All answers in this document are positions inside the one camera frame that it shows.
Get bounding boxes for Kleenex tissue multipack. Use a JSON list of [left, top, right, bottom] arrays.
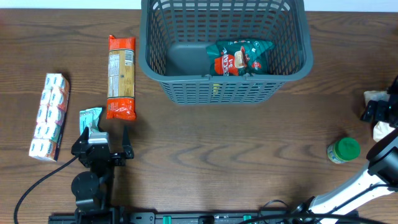
[[29, 73, 70, 161]]

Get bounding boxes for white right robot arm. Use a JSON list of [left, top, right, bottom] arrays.
[[295, 79, 397, 216]]

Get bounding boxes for green lid jar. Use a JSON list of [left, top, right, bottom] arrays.
[[326, 138, 361, 164]]

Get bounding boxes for beige paper pouch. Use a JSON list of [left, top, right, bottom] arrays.
[[361, 90, 397, 142]]

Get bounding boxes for orange biscuit packet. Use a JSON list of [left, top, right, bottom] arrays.
[[106, 35, 136, 121]]

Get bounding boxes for green Nescafe coffee bag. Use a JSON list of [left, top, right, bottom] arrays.
[[206, 39, 274, 77]]

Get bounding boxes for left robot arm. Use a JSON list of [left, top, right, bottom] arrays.
[[71, 128, 134, 224]]

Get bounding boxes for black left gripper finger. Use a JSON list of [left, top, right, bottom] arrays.
[[73, 127, 89, 149], [122, 126, 132, 153]]

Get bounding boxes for grey plastic lattice basket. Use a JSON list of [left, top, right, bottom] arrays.
[[139, 0, 313, 105]]

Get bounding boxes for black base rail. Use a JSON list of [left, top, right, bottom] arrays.
[[48, 211, 358, 224]]

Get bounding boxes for mint green tissue pouch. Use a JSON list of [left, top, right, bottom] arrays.
[[79, 107, 103, 135]]

